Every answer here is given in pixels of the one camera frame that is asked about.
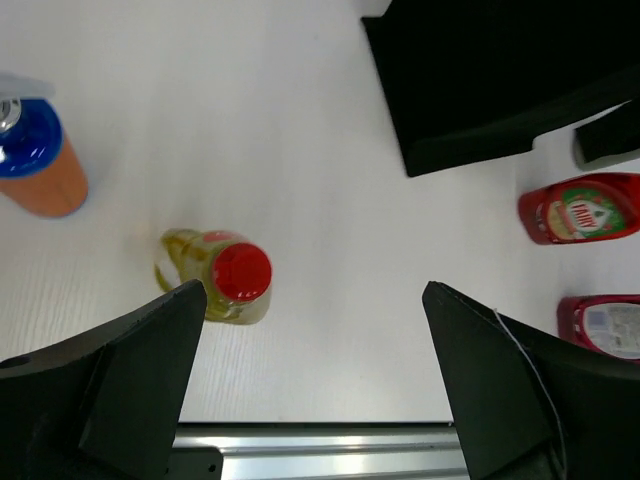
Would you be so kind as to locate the orange bottle blue cap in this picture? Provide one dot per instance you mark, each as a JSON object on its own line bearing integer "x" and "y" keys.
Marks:
{"x": 40, "y": 171}

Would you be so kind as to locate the black canvas bag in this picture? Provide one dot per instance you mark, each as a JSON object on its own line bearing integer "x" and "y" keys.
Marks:
{"x": 471, "y": 81}

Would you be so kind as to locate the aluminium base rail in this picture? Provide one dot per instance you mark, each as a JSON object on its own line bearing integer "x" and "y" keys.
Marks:
{"x": 334, "y": 450}

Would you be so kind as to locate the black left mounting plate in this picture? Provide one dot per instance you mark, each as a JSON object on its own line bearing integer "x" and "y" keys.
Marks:
{"x": 194, "y": 464}

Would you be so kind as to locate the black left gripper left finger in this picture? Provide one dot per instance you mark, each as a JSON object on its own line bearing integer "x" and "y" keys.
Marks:
{"x": 103, "y": 404}

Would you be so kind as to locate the yellow soap bottle red cap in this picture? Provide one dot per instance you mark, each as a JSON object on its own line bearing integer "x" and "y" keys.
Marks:
{"x": 236, "y": 273}

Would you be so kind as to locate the dark red soap bottle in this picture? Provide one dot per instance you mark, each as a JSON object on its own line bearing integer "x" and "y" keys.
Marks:
{"x": 607, "y": 324}

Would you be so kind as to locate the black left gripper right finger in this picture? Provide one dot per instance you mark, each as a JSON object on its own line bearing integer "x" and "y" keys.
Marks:
{"x": 528, "y": 405}

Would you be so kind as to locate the black object at right edge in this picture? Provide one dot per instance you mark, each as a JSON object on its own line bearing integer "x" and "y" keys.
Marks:
{"x": 609, "y": 140}

